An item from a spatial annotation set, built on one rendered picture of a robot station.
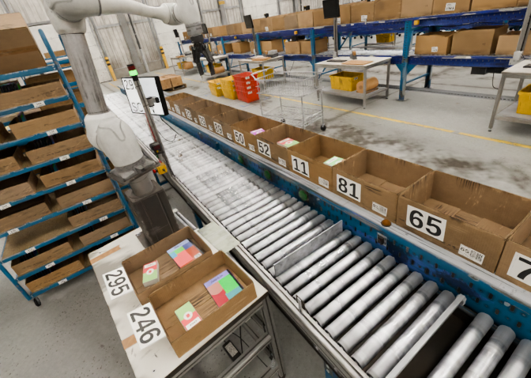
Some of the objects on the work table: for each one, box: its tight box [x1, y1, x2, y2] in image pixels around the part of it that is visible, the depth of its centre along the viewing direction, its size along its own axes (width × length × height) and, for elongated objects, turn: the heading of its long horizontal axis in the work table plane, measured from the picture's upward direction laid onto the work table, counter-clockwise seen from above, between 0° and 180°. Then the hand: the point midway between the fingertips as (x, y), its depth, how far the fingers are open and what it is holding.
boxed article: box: [175, 301, 202, 331], centre depth 118 cm, size 7×13×4 cm, turn 55°
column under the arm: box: [124, 180, 186, 249], centre depth 166 cm, size 26×26×33 cm
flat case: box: [204, 269, 244, 308], centre depth 129 cm, size 14×19×2 cm
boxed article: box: [143, 260, 160, 287], centre depth 143 cm, size 7×13×4 cm, turn 34°
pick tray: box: [147, 250, 258, 358], centre depth 123 cm, size 28×38×10 cm
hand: (206, 71), depth 171 cm, fingers open, 10 cm apart
